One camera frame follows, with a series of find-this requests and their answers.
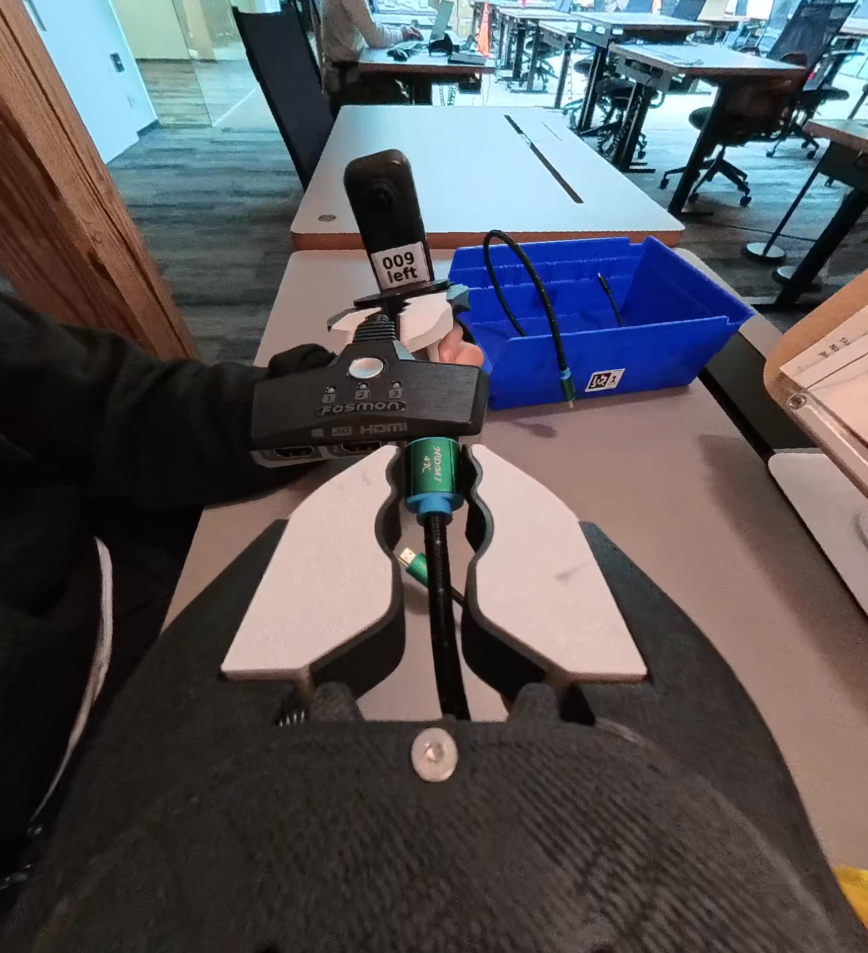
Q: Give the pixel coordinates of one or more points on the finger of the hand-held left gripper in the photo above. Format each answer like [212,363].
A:
[426,324]
[346,327]

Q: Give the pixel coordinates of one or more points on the blue storage bin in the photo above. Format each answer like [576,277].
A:
[627,350]

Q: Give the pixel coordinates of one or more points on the printed instruction sheet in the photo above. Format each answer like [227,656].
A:
[865,365]

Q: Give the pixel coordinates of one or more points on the wooden document stand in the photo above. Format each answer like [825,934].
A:
[836,506]

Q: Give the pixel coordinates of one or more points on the person's left forearm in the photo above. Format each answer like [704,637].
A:
[121,417]

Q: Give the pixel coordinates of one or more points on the black office chair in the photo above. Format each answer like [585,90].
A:
[713,126]

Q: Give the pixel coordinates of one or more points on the person's black printed top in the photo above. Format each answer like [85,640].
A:
[9,670]

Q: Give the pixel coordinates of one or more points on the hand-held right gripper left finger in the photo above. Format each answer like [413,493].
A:
[314,566]

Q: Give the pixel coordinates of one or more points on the wooden pillar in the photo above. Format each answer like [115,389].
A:
[39,186]

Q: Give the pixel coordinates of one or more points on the black video switch box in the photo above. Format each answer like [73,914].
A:
[374,406]

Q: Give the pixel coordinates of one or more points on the white table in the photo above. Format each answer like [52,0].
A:
[441,164]

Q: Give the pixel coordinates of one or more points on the wooden top office desk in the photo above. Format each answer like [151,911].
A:
[422,63]
[702,59]
[858,141]

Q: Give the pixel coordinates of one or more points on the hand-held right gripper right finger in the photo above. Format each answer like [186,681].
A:
[545,573]

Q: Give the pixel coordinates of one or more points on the black chair back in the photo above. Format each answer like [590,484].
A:
[285,89]

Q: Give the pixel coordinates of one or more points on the person's left hand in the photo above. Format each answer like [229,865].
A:
[460,350]

